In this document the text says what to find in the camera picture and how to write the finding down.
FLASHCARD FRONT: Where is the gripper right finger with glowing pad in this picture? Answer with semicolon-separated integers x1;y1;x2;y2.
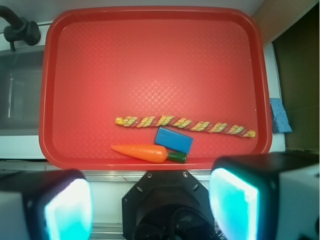
208;151;320;240

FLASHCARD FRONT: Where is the blue sponge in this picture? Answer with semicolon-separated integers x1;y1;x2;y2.
269;98;292;134

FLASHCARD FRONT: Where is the blue rectangular block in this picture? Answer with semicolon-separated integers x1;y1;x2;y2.
154;127;193;154

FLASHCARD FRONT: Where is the multicolored twisted rope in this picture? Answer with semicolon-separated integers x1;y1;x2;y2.
114;114;257;139

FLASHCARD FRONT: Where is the black faucet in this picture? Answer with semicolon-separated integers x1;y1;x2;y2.
0;5;41;52

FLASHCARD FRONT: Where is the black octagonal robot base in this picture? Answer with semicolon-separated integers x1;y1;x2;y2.
122;170;222;240

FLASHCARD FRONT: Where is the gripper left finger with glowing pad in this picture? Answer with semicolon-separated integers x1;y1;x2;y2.
0;169;94;240

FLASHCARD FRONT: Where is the orange toy carrot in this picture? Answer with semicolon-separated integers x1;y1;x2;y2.
110;144;187;164

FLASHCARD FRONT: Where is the grey sink basin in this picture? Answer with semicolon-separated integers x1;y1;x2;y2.
0;48;44;136

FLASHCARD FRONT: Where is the red plastic tray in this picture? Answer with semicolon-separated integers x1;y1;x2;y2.
39;7;272;171

